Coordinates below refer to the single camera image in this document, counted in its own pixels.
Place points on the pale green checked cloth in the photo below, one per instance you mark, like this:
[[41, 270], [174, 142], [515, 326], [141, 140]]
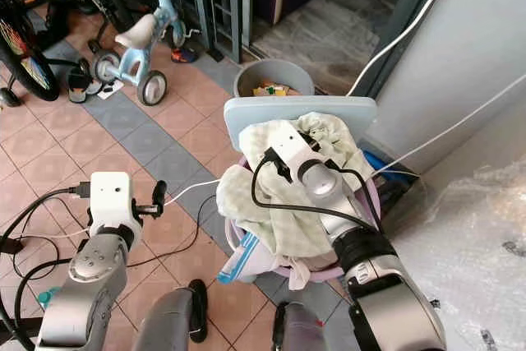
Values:
[[283, 215]]

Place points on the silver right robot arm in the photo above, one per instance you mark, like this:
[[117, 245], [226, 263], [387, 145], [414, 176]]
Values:
[[378, 277]]

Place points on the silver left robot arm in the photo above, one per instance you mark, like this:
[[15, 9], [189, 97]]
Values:
[[78, 306]]

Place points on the yellow packaging rubbish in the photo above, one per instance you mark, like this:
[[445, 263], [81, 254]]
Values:
[[273, 88]]

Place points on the grey plastic bucket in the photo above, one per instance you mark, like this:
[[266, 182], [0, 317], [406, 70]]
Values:
[[273, 71]]

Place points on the white garment with blue trim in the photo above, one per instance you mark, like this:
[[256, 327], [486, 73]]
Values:
[[238, 260]]

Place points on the grey left robot leg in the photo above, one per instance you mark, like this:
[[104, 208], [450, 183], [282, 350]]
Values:
[[168, 318]]

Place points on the grey robot leg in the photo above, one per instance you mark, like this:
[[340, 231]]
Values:
[[168, 318], [300, 330]]

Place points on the purple plastic laundry basket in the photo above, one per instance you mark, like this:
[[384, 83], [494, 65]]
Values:
[[316, 270]]

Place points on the clear plastic water bottle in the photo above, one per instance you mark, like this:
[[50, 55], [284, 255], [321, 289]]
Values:
[[48, 297]]

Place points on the light blue child tricycle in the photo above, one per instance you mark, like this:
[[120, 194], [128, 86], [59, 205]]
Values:
[[136, 59]]

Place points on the grey right robot leg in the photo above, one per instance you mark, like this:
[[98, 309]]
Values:
[[300, 330]]

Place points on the black bicycle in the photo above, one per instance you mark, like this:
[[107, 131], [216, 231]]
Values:
[[29, 63]]

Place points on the clear bubble wrap sheet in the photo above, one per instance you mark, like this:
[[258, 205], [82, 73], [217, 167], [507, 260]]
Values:
[[468, 244]]

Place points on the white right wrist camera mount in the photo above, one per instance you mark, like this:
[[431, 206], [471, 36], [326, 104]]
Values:
[[292, 144]]

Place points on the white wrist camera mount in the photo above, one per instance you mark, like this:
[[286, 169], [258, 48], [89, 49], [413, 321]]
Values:
[[110, 195], [292, 144]]

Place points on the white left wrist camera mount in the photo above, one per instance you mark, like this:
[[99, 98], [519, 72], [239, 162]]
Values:
[[110, 195]]

